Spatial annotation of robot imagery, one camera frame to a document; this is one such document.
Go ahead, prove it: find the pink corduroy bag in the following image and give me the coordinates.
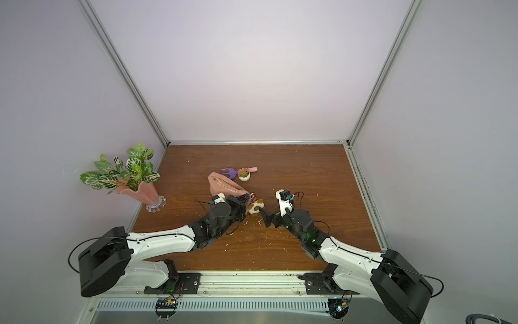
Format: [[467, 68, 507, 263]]
[[208, 172, 249, 197]]

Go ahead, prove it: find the brown white plush keychain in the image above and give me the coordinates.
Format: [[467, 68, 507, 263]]
[[247, 193, 264, 215]]

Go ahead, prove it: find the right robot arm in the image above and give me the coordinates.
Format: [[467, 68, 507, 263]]
[[259, 208, 434, 323]]

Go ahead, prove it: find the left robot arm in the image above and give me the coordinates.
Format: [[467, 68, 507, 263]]
[[78, 193, 250, 297]]

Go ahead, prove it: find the succulent in white pot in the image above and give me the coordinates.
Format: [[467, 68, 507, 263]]
[[238, 167, 251, 182]]

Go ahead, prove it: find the purple pink garden fork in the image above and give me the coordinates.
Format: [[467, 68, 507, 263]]
[[220, 167, 258, 179]]

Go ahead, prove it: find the right controller board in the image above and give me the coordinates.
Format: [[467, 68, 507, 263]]
[[327, 298, 349, 319]]

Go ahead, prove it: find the controller board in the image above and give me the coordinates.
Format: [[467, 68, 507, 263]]
[[327, 298, 349, 319], [155, 298, 179, 321]]

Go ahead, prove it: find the pink vase with leaves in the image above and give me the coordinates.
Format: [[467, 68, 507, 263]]
[[80, 143, 166, 213]]

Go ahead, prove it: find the left controller board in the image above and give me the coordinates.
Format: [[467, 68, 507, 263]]
[[155, 298, 179, 321]]

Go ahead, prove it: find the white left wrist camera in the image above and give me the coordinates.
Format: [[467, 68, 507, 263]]
[[211, 193, 226, 205]]

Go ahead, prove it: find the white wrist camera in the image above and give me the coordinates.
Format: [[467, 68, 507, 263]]
[[275, 190, 294, 217], [211, 193, 226, 205]]

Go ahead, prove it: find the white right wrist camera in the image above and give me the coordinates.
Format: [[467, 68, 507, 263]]
[[275, 190, 294, 217]]

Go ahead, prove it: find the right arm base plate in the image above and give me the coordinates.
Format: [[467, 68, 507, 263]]
[[298, 273, 357, 295]]

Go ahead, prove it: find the aluminium front rail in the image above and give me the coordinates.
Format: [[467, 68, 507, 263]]
[[86, 270, 420, 299]]

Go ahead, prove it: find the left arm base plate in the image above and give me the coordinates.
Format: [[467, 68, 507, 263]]
[[144, 272, 202, 295]]

